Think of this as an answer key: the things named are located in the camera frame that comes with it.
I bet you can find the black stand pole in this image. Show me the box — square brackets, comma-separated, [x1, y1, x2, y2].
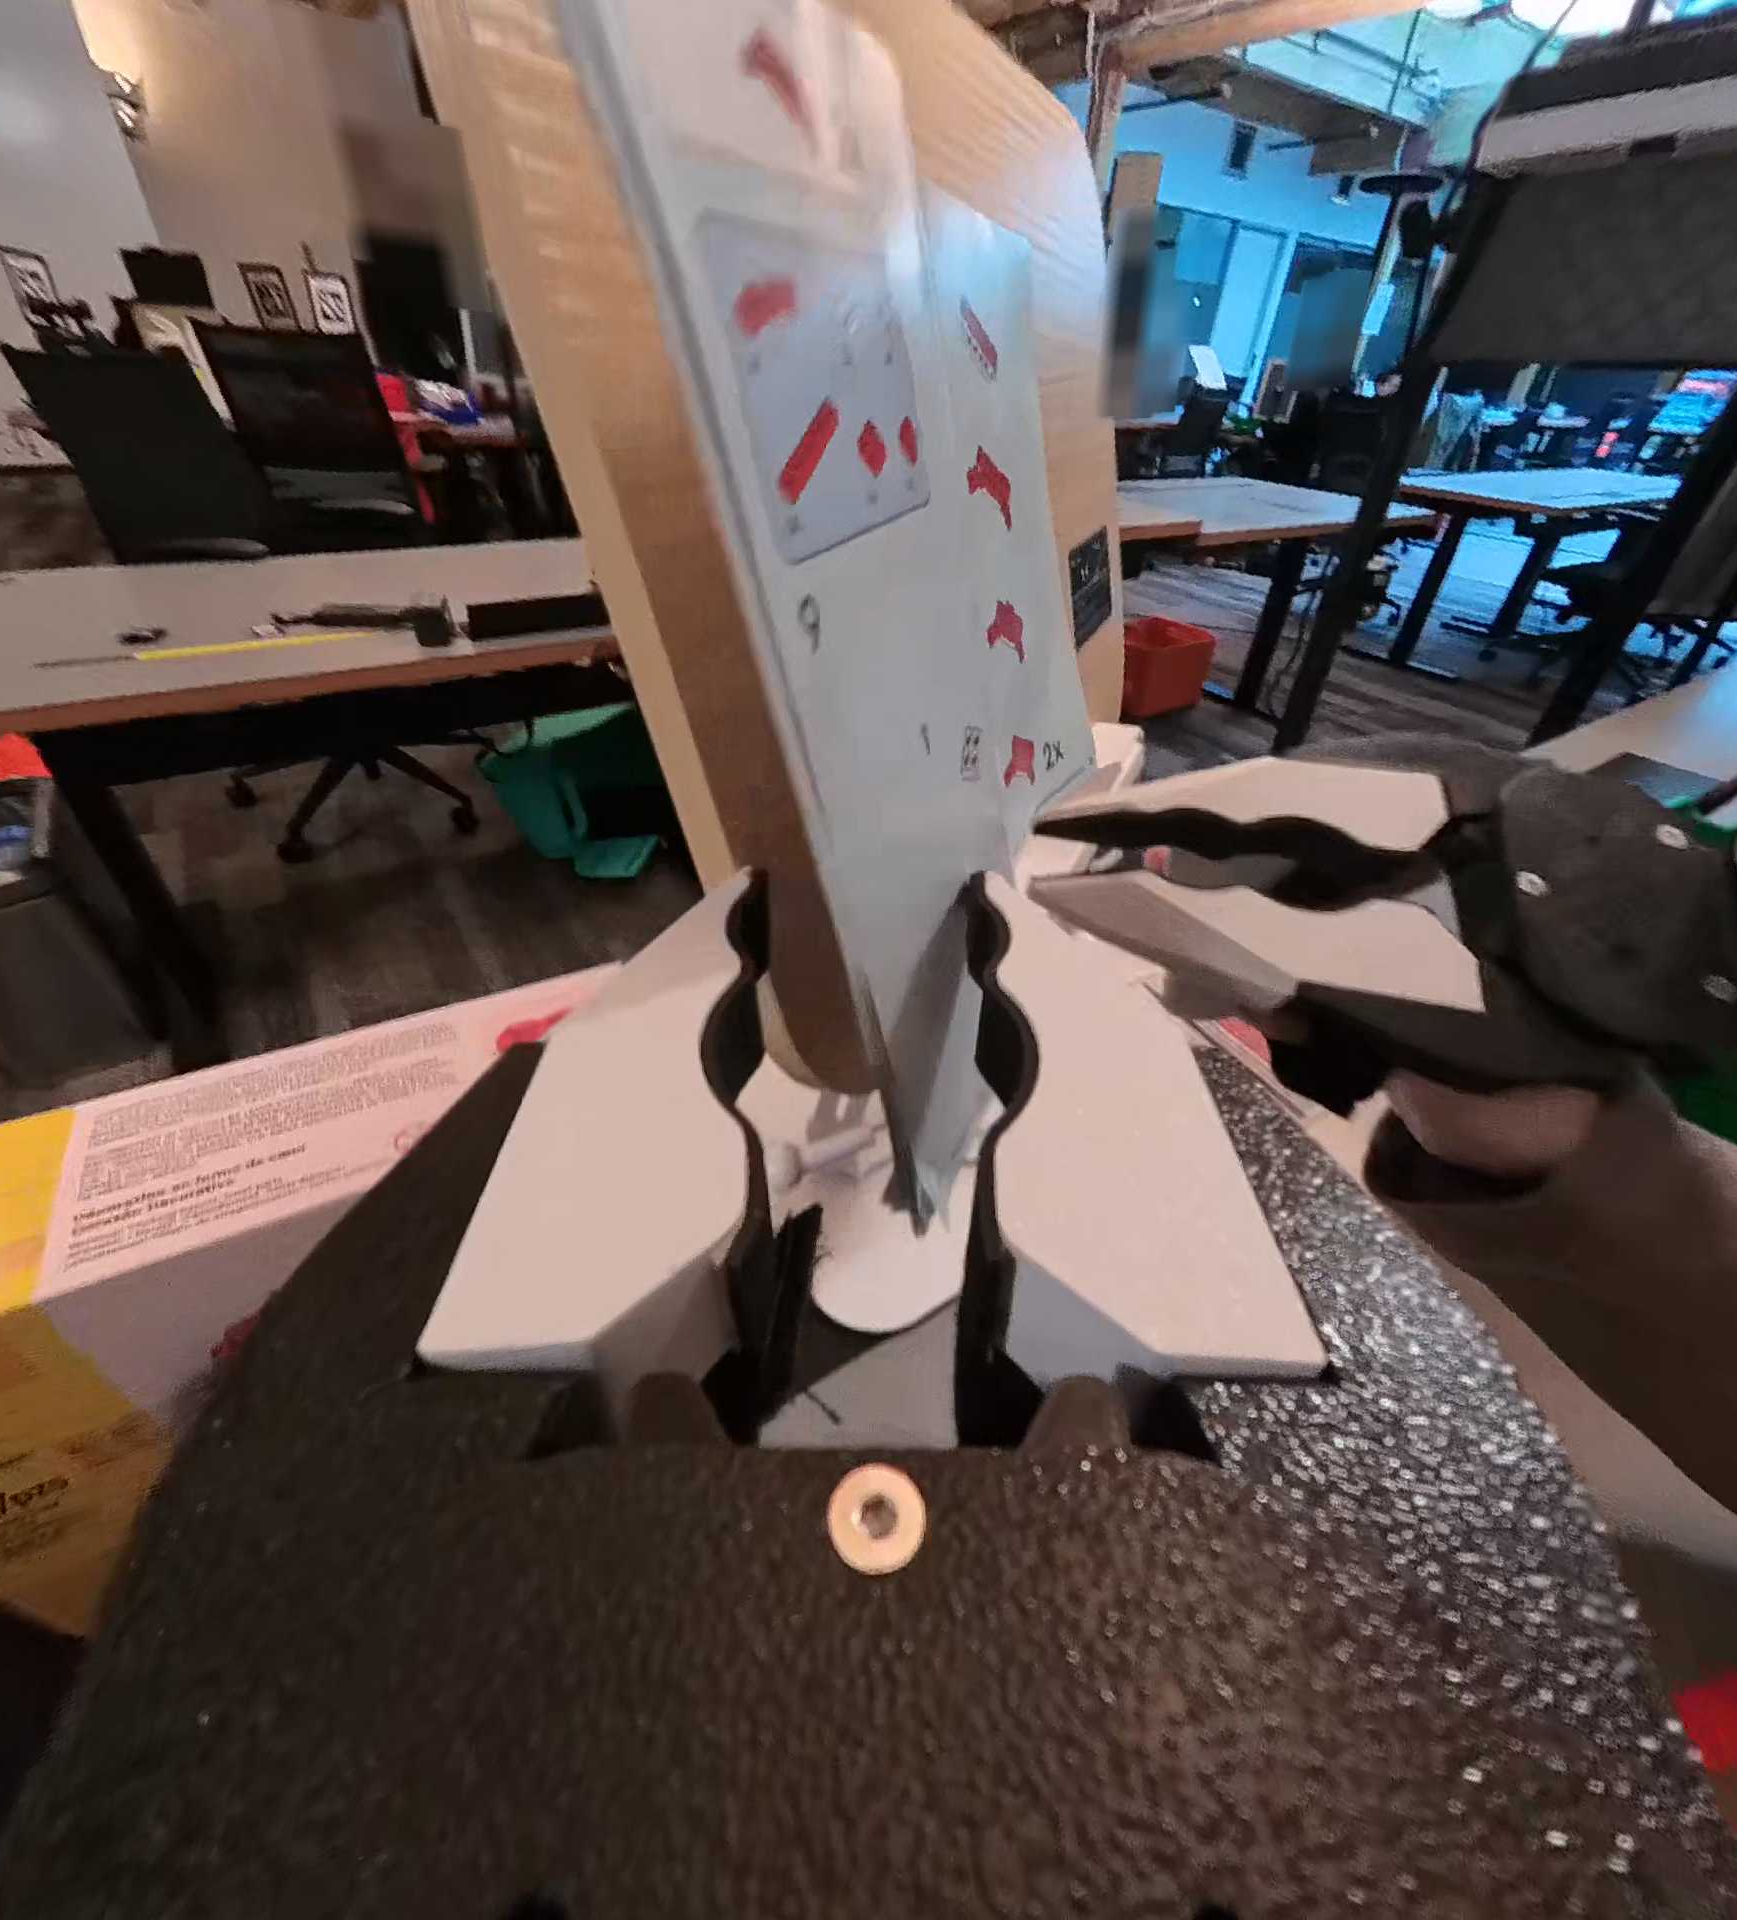
[1536, 366, 1737, 743]

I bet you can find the dark grey panel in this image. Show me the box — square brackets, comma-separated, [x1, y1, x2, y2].
[1423, 60, 1737, 369]

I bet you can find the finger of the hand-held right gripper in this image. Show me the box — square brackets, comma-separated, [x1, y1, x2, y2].
[1026, 851, 1493, 1019]
[1034, 754, 1460, 863]

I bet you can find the person's right forearm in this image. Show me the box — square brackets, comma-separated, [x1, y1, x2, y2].
[1470, 1153, 1737, 1637]

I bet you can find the black hand tool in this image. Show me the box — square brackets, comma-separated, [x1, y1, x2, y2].
[274, 596, 457, 649]

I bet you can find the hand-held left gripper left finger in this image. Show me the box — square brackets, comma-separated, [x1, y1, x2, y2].
[414, 866, 786, 1380]

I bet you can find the person's right hand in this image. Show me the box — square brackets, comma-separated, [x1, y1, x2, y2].
[1371, 1068, 1737, 1280]

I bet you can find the red plastic bin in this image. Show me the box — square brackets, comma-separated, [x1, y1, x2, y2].
[1122, 614, 1219, 721]

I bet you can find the lego instruction booklet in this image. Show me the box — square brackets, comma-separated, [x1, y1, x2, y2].
[553, 0, 1096, 1231]

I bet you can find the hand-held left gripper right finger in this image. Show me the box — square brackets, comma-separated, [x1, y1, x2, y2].
[962, 873, 1332, 1381]

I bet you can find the black office chair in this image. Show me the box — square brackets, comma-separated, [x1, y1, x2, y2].
[193, 322, 483, 860]
[0, 342, 284, 564]

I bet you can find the teal plastic bin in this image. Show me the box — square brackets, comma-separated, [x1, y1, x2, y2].
[479, 704, 678, 879]

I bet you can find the white lego set box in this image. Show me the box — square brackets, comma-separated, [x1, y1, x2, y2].
[0, 966, 615, 1637]

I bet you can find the yellow ruler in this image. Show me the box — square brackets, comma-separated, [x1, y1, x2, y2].
[34, 630, 375, 670]

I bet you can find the wooden book stand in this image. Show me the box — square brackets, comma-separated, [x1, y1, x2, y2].
[403, 0, 1156, 1338]

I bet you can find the grey background desk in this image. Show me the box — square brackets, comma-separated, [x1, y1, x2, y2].
[0, 536, 622, 752]

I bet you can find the wooden top desk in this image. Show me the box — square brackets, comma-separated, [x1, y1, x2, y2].
[1401, 467, 1687, 670]
[1122, 475, 1442, 752]

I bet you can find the flat black box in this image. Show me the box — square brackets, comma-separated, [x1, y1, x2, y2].
[466, 591, 613, 640]

